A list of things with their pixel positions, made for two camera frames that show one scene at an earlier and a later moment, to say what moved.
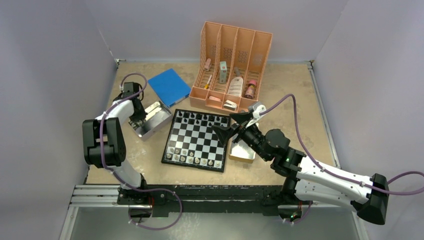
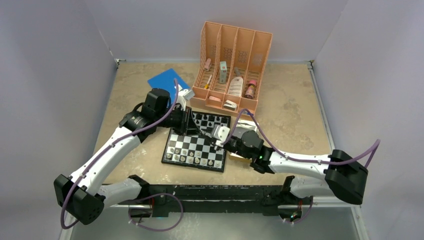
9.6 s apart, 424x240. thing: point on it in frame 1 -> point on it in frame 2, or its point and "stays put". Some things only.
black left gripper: (140, 116) -> (187, 124)
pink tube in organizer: (208, 64) stays put
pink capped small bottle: (250, 90) stays put
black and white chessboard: (192, 141) stays put
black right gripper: (224, 133) -> (211, 141)
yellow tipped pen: (206, 85) stays put
